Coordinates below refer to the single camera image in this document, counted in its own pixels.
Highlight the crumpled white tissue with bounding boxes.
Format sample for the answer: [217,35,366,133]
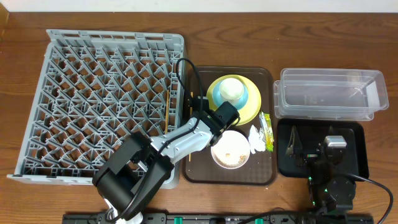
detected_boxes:
[248,125,266,154]

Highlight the yellow-green plate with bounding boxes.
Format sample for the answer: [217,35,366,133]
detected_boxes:
[206,74,261,126]

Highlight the brown plastic serving tray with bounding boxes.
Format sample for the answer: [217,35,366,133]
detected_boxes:
[182,66,277,186]

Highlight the grey plastic dish rack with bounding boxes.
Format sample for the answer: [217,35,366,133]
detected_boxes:
[10,29,186,185]

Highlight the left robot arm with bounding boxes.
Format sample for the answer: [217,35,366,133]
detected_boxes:
[92,97,239,223]

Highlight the clear plastic bin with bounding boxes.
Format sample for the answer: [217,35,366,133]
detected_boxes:
[274,68,389,121]

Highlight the white upturned cup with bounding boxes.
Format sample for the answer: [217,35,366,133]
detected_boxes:
[220,78,244,101]

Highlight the wooden chopstick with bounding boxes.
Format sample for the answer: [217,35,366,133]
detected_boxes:
[188,92,193,162]
[164,90,170,134]

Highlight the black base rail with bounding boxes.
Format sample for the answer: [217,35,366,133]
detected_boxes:
[62,212,375,224]

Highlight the white bowl with food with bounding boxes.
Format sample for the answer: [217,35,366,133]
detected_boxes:
[211,130,251,169]

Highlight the light blue saucer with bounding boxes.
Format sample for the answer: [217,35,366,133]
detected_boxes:
[212,82,248,110]

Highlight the green snack wrapper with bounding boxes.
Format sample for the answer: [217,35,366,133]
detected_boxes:
[259,111,274,152]

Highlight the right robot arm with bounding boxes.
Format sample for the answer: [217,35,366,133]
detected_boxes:
[285,126,356,215]

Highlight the black plastic waste tray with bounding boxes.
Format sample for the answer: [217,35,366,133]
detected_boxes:
[277,118,369,179]

